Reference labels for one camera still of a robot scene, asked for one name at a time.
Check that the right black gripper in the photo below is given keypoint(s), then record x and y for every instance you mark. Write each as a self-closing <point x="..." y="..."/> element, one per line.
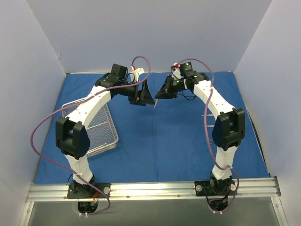
<point x="170" y="86"/>

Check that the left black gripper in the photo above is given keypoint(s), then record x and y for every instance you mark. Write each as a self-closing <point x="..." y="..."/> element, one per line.
<point x="139" y="93"/>

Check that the blue surgical drape cloth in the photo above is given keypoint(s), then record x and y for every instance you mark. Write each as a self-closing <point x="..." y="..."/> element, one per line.
<point x="167" y="143"/>

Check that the wire mesh instrument tray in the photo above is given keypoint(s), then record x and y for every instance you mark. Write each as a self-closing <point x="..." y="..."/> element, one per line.
<point x="87" y="129"/>

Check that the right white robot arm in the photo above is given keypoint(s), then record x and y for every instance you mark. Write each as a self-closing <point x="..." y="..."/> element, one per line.
<point x="230" y="122"/>

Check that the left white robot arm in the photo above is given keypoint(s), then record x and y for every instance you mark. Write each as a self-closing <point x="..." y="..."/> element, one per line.
<point x="82" y="173"/>

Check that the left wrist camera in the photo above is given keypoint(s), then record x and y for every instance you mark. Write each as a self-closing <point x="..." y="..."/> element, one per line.
<point x="137" y="71"/>

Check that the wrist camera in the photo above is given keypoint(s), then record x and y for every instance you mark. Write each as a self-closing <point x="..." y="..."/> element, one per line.
<point x="137" y="71"/>
<point x="182" y="70"/>

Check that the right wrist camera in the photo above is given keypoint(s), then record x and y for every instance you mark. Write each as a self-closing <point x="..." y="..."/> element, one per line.
<point x="182" y="70"/>

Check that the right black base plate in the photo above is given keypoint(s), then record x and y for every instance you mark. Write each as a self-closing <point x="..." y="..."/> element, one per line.
<point x="214" y="187"/>

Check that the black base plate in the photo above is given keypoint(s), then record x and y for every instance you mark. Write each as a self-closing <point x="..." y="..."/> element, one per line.
<point x="214" y="187"/>
<point x="79" y="191"/>

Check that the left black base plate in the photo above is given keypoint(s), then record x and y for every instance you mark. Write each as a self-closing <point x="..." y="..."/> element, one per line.
<point x="79" y="191"/>

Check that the front aluminium rail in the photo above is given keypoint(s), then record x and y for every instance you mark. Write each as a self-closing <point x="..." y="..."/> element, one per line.
<point x="248" y="188"/>

